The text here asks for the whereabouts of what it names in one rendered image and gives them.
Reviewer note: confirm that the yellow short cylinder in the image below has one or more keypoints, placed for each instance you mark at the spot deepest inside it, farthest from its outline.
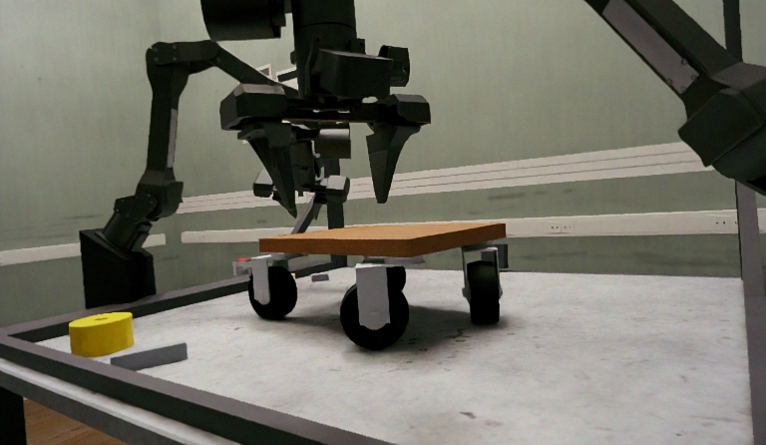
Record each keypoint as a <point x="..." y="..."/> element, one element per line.
<point x="93" y="337"/>

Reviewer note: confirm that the grey flat bar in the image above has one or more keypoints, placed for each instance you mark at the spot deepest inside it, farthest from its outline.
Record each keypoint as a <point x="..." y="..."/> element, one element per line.
<point x="151" y="356"/>

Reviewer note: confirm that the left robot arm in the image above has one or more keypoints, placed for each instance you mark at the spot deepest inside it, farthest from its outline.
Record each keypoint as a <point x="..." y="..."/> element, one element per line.
<point x="724" y="99"/>

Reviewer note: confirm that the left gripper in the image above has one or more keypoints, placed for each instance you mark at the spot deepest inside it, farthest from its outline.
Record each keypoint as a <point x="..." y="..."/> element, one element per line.
<point x="256" y="111"/>

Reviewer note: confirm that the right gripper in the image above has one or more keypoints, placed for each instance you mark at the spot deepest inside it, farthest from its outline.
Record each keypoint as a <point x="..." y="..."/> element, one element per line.
<point x="304" y="181"/>

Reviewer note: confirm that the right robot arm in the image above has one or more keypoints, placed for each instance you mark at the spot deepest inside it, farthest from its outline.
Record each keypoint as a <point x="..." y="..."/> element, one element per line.
<point x="168" y="68"/>

